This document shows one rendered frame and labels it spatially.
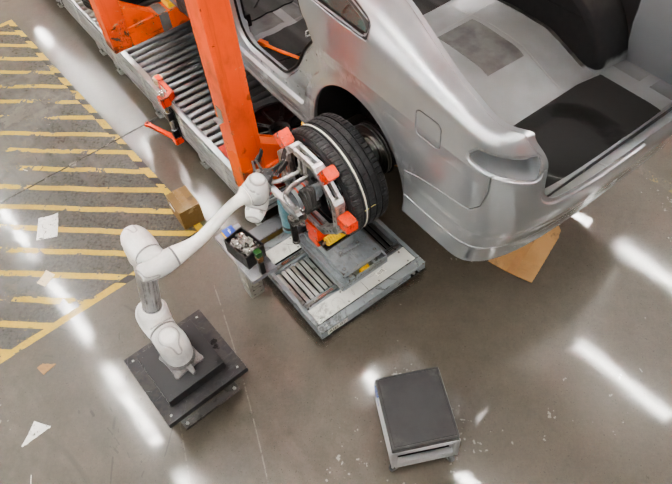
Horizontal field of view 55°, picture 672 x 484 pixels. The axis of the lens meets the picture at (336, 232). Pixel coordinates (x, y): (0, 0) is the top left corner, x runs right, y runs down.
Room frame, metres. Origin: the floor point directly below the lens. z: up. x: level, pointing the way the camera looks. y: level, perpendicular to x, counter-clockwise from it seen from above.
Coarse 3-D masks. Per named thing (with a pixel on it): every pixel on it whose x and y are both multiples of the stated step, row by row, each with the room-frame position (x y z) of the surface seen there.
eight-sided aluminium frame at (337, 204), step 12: (300, 144) 2.48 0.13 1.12; (288, 156) 2.61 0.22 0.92; (300, 156) 2.40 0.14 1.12; (312, 156) 2.39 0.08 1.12; (288, 168) 2.62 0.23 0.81; (312, 168) 2.31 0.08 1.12; (288, 180) 2.59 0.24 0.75; (324, 192) 2.24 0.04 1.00; (336, 192) 2.22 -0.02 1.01; (336, 204) 2.17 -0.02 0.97; (312, 216) 2.40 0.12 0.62; (336, 216) 2.16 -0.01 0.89; (324, 228) 2.28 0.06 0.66; (336, 228) 2.17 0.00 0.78
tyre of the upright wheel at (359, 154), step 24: (312, 120) 2.66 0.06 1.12; (336, 120) 2.58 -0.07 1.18; (312, 144) 2.45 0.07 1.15; (336, 144) 2.40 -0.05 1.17; (360, 144) 2.41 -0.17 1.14; (336, 168) 2.29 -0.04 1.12; (360, 168) 2.30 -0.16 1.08; (360, 192) 2.22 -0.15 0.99; (384, 192) 2.27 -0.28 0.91; (360, 216) 2.17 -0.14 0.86
